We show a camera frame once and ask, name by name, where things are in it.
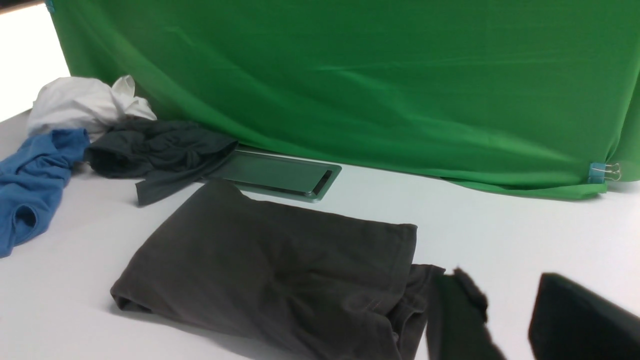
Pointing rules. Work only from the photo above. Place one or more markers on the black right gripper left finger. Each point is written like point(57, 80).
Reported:
point(457, 318)

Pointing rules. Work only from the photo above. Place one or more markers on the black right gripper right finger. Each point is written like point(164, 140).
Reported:
point(570, 322)

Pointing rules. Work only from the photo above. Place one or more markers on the gray long-sleeved shirt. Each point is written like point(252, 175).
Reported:
point(321, 285)

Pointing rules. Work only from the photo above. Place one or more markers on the blue binder clip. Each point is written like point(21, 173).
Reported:
point(600, 172)

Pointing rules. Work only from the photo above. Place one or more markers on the green backdrop cloth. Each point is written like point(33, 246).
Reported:
point(517, 97)

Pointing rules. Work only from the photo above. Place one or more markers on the dark teal crumpled garment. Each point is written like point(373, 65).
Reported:
point(165, 156)

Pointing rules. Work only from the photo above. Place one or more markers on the white crumpled garment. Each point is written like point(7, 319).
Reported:
point(87, 103)

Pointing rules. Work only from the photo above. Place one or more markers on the blue garment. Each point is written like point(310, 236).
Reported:
point(32, 182)

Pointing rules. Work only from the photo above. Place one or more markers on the metal table cable hatch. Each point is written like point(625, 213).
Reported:
point(281, 177)

